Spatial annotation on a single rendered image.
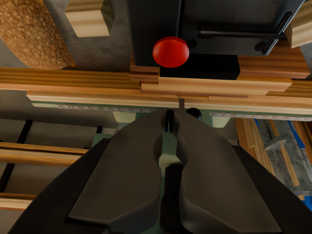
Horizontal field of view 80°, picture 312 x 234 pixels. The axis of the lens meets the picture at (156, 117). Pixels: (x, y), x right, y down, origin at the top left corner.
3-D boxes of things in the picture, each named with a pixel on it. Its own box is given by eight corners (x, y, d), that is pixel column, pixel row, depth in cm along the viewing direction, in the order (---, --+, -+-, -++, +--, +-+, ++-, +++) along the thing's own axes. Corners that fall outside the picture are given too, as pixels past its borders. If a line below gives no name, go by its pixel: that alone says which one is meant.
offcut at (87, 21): (107, -10, 23) (100, 9, 21) (114, 17, 26) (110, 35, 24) (73, -7, 24) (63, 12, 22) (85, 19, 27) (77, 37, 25)
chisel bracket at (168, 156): (209, 101, 28) (214, 158, 24) (193, 138, 40) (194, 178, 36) (159, 99, 28) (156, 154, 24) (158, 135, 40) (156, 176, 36)
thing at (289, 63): (296, 40, 27) (311, 73, 24) (291, 46, 28) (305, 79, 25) (134, 33, 28) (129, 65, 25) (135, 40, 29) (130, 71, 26)
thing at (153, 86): (263, 63, 32) (270, 89, 29) (258, 70, 33) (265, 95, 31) (144, 58, 32) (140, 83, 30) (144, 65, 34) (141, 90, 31)
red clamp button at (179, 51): (191, 34, 15) (191, 43, 14) (186, 62, 17) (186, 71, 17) (152, 32, 15) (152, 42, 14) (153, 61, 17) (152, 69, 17)
